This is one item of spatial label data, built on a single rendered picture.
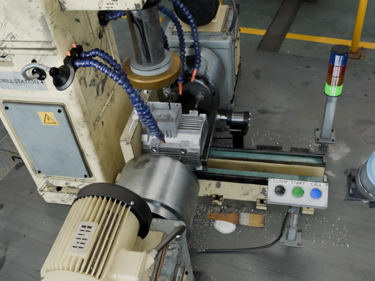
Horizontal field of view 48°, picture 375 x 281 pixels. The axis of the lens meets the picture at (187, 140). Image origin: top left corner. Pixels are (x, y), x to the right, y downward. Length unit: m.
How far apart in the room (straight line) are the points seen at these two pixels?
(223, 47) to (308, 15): 2.72
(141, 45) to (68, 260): 0.64
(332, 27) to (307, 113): 2.36
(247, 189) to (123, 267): 0.76
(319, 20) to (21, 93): 3.40
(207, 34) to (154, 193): 0.83
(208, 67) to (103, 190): 0.83
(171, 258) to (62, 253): 0.28
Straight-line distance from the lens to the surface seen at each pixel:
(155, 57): 1.24
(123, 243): 0.89
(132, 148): 1.34
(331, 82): 1.61
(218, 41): 1.72
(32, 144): 1.46
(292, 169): 1.56
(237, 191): 1.52
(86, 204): 0.90
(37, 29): 1.15
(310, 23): 4.25
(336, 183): 1.65
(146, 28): 1.19
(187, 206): 1.19
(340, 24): 4.26
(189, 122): 1.40
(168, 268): 1.01
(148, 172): 1.19
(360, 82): 2.14
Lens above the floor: 2.03
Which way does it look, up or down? 43 degrees down
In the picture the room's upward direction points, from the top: 8 degrees counter-clockwise
